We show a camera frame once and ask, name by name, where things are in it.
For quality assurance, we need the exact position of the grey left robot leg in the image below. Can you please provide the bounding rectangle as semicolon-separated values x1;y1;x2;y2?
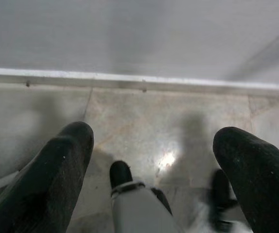
109;160;181;233

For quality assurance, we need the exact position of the white wall baseboard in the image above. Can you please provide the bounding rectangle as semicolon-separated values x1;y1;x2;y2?
0;67;279;98

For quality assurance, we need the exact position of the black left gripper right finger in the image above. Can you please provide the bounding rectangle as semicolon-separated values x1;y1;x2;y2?
213;126;279;233

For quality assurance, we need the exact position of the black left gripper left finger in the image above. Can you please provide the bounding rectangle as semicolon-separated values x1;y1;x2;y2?
0;121;95;233

